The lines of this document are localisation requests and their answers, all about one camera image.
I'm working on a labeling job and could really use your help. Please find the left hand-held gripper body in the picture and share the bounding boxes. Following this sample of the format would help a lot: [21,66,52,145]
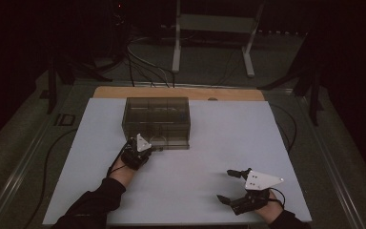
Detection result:
[120,133,155,171]

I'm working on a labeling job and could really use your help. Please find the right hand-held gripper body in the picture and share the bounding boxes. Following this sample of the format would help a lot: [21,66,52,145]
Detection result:
[230,166,285,215]

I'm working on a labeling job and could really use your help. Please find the smoky transparent drawer box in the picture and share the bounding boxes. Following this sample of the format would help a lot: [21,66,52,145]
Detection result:
[121,96,192,148]

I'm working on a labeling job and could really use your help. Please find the person's left hand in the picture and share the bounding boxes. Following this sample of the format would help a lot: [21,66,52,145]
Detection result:
[108,156,138,187]

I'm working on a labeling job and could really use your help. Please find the person's right hand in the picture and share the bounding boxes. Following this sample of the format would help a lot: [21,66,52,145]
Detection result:
[254,190,284,223]

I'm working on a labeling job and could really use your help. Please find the white board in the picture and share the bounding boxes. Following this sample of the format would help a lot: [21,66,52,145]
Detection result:
[42,97,313,227]

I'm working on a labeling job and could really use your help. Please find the black tripod stand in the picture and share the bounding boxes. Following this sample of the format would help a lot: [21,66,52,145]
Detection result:
[256,31,325,127]
[46,53,113,115]

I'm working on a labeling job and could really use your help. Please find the white metal stand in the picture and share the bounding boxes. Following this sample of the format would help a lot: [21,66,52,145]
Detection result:
[171,0,265,78]

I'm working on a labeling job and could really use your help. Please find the left hand-held gripper cable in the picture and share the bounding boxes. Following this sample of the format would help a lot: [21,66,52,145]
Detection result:
[107,141,132,177]

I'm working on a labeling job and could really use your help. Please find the hand-held gripper cable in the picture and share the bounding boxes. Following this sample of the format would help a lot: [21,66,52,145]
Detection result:
[268,186,286,206]
[107,141,132,177]

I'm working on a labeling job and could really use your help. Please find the right hand-held gripper cable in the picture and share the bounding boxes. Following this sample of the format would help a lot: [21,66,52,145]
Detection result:
[268,186,286,206]

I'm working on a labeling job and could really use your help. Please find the black looped cable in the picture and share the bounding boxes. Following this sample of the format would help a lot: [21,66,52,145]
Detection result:
[268,103,298,156]

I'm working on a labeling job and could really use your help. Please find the bundle of floor cables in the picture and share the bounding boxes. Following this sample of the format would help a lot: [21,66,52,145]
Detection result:
[125,36,176,89]

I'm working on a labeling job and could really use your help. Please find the black rectangular floor frame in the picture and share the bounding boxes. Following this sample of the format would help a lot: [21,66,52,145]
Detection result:
[53,113,76,127]

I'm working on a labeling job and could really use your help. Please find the long black floor cable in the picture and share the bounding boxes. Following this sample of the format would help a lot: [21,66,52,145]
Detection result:
[25,128,79,229]

